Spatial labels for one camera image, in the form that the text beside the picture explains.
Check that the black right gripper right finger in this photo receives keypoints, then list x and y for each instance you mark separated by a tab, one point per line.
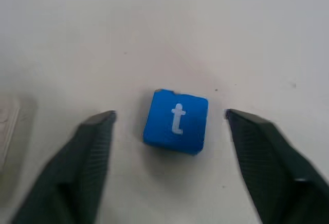
275	167

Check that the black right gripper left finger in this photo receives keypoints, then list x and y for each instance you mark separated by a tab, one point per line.
72	172

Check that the blue tile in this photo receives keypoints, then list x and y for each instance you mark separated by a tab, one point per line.
164	123

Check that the wooden tray board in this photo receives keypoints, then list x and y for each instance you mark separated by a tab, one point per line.
10	123

